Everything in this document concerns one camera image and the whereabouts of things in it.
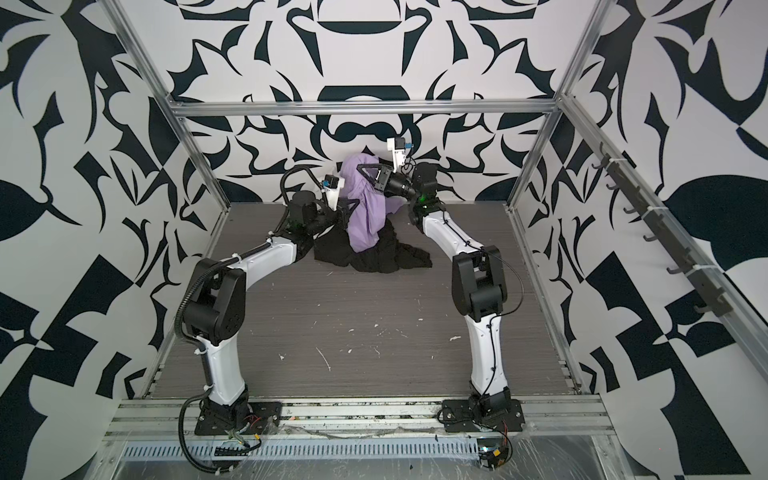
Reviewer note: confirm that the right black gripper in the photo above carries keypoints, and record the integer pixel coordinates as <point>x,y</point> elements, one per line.
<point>388,179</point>

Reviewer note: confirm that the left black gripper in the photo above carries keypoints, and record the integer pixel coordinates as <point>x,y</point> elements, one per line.
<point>340,217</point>

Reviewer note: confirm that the purple cloth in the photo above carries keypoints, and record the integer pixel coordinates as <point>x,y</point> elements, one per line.
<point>370,215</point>

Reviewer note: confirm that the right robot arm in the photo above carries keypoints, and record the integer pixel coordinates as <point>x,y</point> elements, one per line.
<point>478,290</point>

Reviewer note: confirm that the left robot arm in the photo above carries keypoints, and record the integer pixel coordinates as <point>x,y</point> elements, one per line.
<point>213,308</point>

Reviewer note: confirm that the black cloth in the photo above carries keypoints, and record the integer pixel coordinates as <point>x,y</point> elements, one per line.
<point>388,256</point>

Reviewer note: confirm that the small electronics board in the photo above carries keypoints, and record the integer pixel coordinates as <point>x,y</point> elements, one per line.
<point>493,453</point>

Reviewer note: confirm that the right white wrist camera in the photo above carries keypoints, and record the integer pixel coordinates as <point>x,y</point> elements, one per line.
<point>398,148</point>

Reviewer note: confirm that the aluminium frame crossbar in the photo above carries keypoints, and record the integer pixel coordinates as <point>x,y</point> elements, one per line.
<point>370,107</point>

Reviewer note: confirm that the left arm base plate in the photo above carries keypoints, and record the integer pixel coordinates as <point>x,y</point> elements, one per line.
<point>245,417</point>

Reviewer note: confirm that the white slotted cable duct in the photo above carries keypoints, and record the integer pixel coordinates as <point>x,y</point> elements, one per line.
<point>341,449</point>

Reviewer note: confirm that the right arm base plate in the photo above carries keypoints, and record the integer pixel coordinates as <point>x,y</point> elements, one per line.
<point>472,415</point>

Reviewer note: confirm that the wall hook rail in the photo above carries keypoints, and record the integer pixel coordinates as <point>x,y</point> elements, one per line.
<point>667,231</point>

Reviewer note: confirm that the aluminium front rail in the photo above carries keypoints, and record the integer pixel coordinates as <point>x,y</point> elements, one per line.
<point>375,417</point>

